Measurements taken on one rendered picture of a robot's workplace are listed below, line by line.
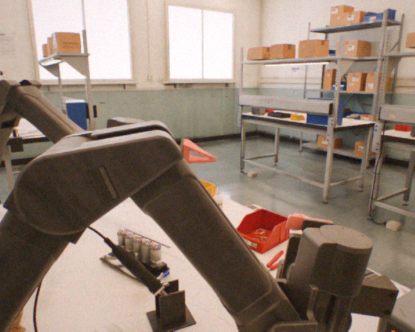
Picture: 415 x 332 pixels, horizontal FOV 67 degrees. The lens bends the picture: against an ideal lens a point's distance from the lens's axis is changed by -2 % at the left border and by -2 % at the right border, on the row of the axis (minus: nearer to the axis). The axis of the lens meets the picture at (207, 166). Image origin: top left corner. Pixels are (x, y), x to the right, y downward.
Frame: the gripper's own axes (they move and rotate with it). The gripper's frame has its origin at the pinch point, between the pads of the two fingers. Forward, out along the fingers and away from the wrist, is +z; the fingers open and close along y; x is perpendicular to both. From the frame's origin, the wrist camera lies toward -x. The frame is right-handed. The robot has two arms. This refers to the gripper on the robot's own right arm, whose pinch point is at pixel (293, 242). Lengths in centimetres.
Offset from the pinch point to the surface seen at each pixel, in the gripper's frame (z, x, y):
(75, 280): 7.5, 41.0, -20.1
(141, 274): -5.9, 24.1, -6.9
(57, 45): 202, 153, 40
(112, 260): 14.1, 35.3, -18.0
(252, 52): 334, -4, 70
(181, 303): -3.3, 17.2, -12.9
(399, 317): -11.5, -13.5, -3.4
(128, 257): -6.6, 26.2, -3.9
